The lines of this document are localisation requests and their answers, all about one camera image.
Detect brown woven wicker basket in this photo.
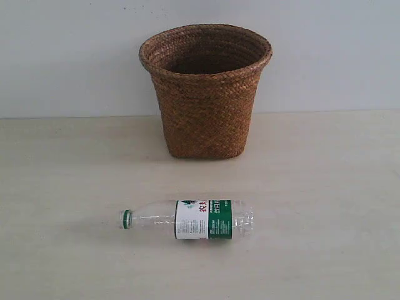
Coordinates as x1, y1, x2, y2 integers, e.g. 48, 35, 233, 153
139, 24, 273, 159

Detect clear plastic bottle green label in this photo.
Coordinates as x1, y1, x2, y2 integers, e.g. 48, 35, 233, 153
118, 198, 254, 240

